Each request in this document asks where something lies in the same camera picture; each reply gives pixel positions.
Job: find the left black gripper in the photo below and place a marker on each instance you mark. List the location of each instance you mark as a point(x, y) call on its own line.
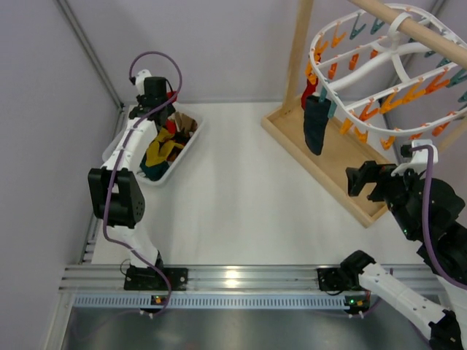
point(163, 110)

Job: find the tan brown striped sock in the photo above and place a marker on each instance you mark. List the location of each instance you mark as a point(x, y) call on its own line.
point(186, 125)

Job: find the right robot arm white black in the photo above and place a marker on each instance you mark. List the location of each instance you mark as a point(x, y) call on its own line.
point(426, 210)

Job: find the dark green sock in basket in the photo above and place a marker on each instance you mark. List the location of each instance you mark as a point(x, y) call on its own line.
point(156, 172)

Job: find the mustard yellow sock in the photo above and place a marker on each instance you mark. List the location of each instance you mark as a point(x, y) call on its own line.
point(164, 135)
point(158, 152)

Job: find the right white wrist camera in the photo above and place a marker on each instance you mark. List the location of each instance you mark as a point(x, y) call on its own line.
point(422, 154)

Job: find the argyle brown orange sock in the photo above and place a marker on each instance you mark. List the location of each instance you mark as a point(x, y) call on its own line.
point(180, 141)

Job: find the wooden rack frame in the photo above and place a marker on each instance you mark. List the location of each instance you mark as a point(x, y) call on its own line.
point(286, 126)

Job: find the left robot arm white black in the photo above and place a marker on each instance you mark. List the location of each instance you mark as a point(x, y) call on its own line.
point(117, 198)

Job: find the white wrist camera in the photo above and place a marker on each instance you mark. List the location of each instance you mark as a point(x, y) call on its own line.
point(138, 80)
point(422, 154)

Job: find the white plastic basket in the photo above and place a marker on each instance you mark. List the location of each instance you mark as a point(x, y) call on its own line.
point(134, 139)

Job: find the red thin sock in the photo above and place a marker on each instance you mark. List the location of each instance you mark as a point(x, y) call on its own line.
point(311, 86)

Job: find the dark navy sock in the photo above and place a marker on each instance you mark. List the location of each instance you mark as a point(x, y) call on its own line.
point(315, 122)

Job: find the aluminium rail base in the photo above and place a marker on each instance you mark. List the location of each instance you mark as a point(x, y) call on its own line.
point(276, 287)

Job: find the white round clip hanger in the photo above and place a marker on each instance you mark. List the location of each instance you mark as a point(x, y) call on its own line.
point(383, 69)

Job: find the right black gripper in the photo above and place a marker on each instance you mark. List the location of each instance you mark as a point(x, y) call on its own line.
point(372, 179)

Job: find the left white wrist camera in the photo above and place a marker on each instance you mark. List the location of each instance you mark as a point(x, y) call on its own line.
point(138, 80)

